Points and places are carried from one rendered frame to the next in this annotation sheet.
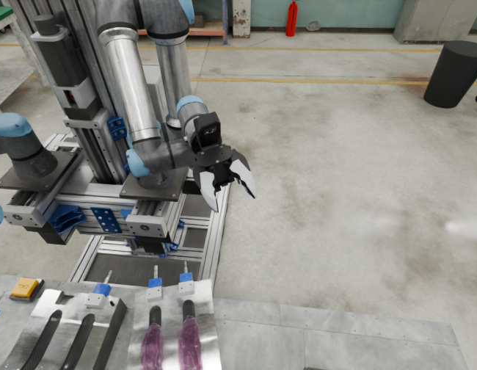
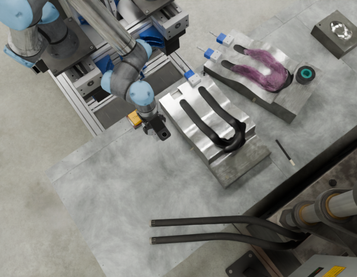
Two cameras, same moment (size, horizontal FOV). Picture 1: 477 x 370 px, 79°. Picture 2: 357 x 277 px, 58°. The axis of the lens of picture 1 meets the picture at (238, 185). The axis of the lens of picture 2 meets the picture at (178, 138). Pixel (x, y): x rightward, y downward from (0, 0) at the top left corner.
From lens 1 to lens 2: 105 cm
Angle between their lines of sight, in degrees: 30
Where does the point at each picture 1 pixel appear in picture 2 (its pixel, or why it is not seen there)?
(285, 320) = (283, 20)
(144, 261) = not seen: hidden behind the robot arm
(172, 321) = (239, 59)
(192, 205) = not seen: hidden behind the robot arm
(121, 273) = (126, 109)
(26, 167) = (68, 43)
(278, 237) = (193, 12)
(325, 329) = (305, 8)
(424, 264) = not seen: outside the picture
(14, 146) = (59, 27)
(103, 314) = (205, 82)
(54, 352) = (204, 112)
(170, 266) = (152, 79)
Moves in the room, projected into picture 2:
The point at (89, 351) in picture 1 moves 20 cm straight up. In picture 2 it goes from (219, 98) to (222, 76)
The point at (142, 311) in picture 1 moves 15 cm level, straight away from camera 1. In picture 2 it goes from (218, 68) to (188, 66)
